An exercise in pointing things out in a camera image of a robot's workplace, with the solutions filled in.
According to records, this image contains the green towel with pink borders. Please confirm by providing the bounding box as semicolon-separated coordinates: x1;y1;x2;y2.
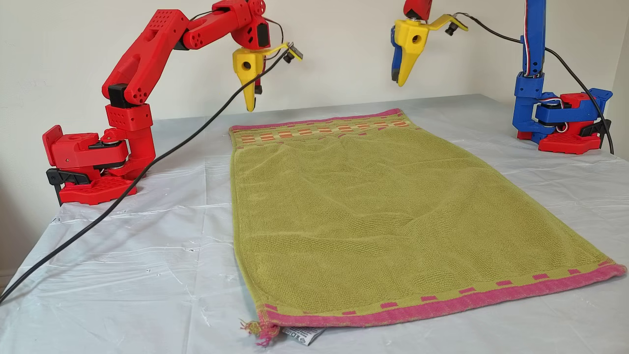
229;108;627;347

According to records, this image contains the white plastic table cover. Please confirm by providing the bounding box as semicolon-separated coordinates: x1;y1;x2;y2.
0;93;629;354

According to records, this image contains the blue arm's gripper camera board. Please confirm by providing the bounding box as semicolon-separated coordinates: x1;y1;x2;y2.
444;14;469;37

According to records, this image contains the red arm's gripper camera board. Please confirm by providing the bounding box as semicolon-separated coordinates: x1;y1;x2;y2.
282;41;304;64

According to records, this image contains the red arm's black camera cable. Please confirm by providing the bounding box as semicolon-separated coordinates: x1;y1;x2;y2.
0;47;293;304

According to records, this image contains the blue arm's black camera cable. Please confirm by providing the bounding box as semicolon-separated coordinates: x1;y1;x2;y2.
455;12;615;155

